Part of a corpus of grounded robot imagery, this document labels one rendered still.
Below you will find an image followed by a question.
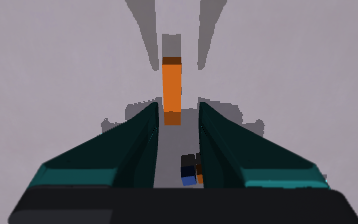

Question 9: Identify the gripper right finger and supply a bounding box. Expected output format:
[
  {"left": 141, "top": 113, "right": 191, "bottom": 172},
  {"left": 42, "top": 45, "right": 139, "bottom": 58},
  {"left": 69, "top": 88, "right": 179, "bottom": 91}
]
[{"left": 198, "top": 102, "right": 331, "bottom": 189}]

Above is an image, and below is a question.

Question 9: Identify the blue cube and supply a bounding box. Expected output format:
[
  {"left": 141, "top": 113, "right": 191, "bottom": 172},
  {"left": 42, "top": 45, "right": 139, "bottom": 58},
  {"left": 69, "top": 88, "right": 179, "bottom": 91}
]
[{"left": 181, "top": 165, "right": 196, "bottom": 186}]

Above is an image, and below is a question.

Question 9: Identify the orange rod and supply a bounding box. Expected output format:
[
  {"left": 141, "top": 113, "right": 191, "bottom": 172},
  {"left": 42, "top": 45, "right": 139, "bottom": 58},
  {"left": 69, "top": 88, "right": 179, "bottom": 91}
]
[
  {"left": 196, "top": 164, "right": 203, "bottom": 184},
  {"left": 162, "top": 57, "right": 181, "bottom": 125}
]

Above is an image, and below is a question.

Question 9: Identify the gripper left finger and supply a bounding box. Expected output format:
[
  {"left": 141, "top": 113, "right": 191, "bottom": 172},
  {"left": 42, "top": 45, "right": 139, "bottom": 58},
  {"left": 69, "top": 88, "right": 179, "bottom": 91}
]
[{"left": 27, "top": 102, "right": 159, "bottom": 189}]

